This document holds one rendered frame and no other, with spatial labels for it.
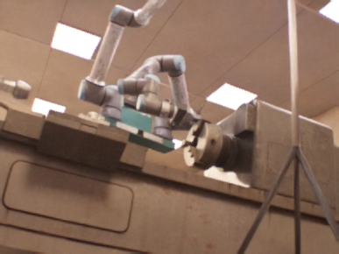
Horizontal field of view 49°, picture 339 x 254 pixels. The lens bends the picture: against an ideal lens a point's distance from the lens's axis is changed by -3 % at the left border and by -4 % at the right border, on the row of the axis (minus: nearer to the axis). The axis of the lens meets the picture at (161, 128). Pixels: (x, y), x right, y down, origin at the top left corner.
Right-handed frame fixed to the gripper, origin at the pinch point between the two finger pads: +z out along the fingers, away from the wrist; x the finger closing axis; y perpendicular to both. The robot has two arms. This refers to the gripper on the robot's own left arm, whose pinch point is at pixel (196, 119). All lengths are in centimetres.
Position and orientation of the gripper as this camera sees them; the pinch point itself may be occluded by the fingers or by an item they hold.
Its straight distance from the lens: 211.2
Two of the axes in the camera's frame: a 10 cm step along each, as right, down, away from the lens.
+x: 3.4, -6.3, -7.0
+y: -0.4, 7.4, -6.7
